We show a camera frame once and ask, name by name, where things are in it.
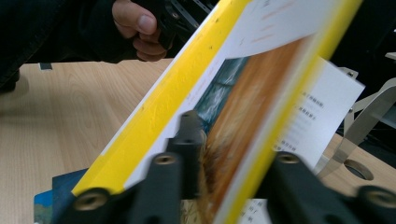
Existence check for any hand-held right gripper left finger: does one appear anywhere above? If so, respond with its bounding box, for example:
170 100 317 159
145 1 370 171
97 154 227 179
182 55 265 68
167 110 207 200

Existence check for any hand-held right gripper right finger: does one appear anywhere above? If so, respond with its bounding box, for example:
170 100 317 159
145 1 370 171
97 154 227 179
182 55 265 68
255 152 312 200

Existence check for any yellow book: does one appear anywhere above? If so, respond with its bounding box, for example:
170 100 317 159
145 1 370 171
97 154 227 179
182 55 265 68
71 0 366 224

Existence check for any red illustrated book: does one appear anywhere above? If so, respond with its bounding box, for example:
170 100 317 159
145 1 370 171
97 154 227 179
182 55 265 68
33 167 90 224

